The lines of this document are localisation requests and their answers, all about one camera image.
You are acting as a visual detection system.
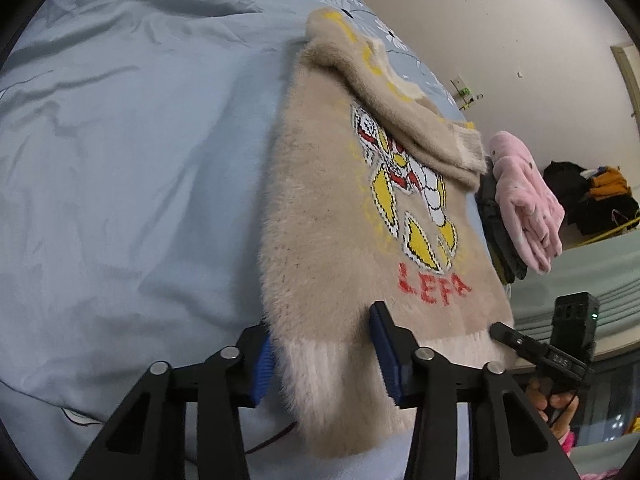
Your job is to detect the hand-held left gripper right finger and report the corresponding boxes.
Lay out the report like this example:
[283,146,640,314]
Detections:
[369,301,581,480]

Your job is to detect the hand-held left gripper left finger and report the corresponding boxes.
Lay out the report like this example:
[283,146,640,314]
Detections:
[90,324,275,480]

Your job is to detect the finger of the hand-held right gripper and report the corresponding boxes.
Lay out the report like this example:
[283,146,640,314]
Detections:
[489,322,551,362]

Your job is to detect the beige fuzzy cartoon sweater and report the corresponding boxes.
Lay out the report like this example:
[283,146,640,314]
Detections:
[257,7,519,459]

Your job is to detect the black clothes pile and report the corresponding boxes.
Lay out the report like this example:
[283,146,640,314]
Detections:
[542,161,640,237]

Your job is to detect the person's right hand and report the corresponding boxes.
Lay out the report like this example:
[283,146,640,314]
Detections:
[525,377,581,428]

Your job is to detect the grey green mattress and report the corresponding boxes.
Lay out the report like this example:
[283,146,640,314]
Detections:
[509,244,640,363]

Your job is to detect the dark folded garment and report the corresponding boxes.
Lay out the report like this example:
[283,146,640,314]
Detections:
[475,157,529,283]

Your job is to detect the pink fuzzy garment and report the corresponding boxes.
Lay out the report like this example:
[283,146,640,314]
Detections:
[487,131,566,275]

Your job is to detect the orange yellow jacket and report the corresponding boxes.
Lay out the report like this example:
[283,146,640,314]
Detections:
[587,166,630,202]

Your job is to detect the light blue floral duvet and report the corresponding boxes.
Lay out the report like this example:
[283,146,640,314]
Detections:
[0,0,511,480]

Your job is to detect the dark red cable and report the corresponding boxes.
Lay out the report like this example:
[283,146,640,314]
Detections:
[248,419,302,457]

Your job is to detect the yellow cable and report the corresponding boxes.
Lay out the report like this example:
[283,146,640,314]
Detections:
[574,217,640,249]

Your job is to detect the wall socket with plugs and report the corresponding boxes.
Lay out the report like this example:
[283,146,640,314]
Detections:
[450,77,484,111]

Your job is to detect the pale door frame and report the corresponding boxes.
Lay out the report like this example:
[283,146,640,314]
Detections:
[611,45,640,137]

